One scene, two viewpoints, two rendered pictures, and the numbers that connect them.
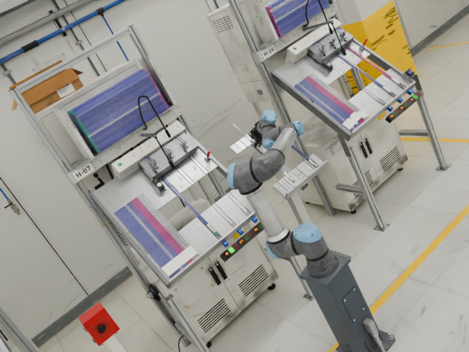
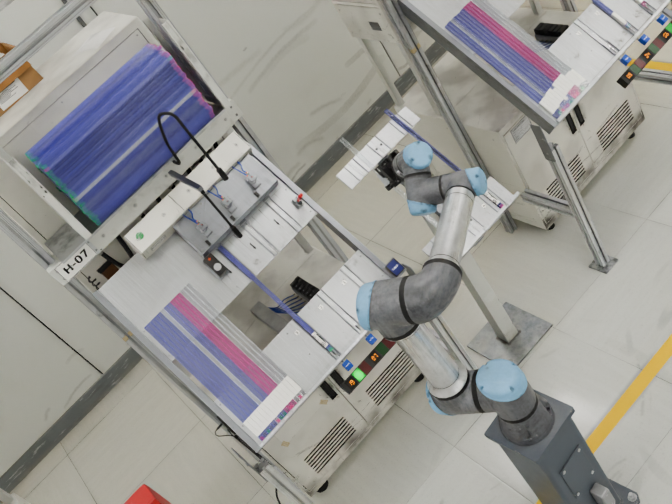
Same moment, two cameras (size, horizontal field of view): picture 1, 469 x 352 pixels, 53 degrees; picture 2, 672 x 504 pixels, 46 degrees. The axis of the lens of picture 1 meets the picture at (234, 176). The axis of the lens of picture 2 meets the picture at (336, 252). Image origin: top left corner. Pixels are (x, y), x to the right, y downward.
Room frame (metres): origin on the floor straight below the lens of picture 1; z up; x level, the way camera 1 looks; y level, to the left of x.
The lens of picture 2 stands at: (0.53, -0.22, 2.39)
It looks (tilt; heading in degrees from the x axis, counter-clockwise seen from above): 36 degrees down; 8
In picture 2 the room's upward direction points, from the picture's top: 37 degrees counter-clockwise
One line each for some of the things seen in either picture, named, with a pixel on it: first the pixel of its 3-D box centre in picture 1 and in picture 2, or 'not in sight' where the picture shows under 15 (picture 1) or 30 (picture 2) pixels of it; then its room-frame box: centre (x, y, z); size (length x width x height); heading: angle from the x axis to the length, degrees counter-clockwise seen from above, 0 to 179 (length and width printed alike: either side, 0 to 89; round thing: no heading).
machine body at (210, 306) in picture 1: (200, 269); (296, 359); (2.89, 0.51, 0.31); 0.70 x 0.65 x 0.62; 114
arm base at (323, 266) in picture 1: (319, 258); (521, 411); (1.90, -0.17, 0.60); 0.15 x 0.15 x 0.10
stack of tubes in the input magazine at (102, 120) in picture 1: (119, 110); (123, 133); (2.80, 0.40, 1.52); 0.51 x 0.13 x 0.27; 114
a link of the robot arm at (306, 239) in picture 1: (308, 239); (503, 388); (1.90, -0.16, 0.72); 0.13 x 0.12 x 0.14; 58
